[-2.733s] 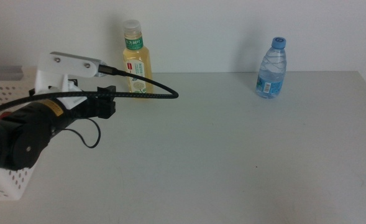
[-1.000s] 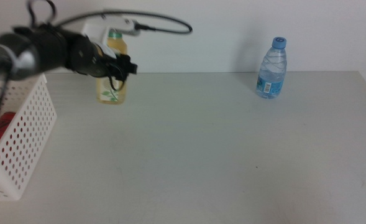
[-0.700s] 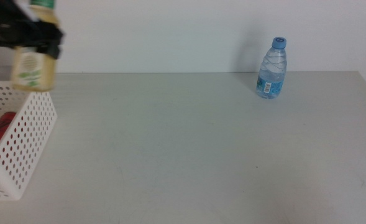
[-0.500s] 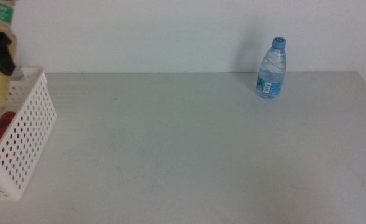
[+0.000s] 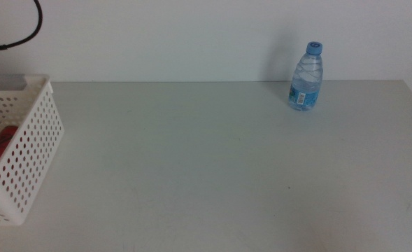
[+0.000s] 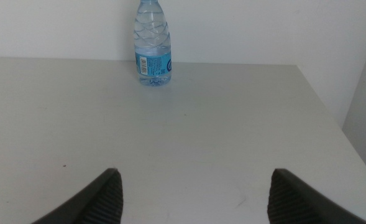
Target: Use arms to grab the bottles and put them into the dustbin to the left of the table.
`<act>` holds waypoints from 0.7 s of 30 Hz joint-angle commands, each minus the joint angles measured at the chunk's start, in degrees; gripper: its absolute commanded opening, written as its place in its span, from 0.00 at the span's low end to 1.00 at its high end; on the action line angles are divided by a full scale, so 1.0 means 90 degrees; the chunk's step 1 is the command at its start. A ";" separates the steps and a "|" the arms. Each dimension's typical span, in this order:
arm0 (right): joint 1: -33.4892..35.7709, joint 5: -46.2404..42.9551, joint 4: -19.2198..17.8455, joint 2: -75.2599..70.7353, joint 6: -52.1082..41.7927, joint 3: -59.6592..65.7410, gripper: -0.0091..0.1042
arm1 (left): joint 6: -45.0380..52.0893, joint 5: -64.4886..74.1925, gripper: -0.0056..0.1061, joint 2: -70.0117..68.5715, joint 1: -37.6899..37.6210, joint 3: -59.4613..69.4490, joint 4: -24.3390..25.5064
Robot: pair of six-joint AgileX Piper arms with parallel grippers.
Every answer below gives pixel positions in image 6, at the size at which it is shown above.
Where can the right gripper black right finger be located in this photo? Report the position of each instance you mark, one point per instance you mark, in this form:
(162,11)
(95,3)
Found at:
(291,202)

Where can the clear water bottle blue cap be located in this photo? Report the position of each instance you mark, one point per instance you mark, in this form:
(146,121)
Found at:
(153,46)

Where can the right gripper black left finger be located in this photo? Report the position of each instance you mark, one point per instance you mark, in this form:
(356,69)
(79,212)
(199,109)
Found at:
(98,202)

